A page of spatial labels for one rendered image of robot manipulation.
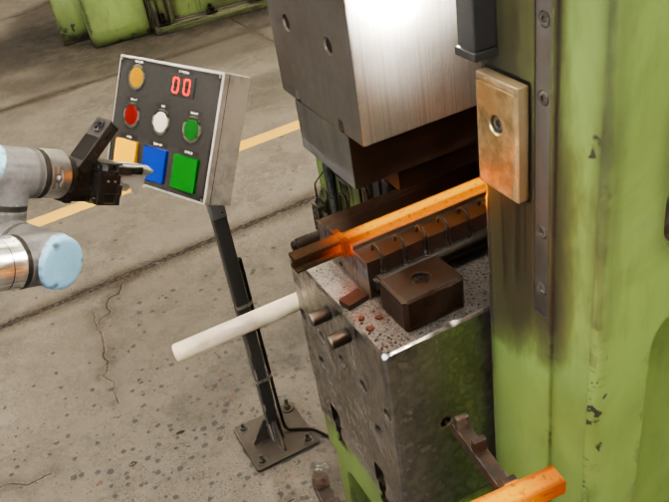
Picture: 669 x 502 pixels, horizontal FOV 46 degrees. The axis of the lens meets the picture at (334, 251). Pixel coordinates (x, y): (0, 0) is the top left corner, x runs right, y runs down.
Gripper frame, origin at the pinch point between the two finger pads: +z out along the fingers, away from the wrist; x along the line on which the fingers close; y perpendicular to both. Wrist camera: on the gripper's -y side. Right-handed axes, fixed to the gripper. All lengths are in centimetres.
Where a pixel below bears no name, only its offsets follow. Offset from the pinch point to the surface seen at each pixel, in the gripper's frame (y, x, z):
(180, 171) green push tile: 0.6, -0.7, 9.9
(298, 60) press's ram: -25.4, 39.8, -6.0
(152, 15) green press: -56, -346, 282
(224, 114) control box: -13.3, 7.1, 12.4
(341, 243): 3.9, 47.7, 4.7
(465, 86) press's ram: -26, 66, 3
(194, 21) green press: -58, -328, 307
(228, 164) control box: -2.7, 7.1, 15.9
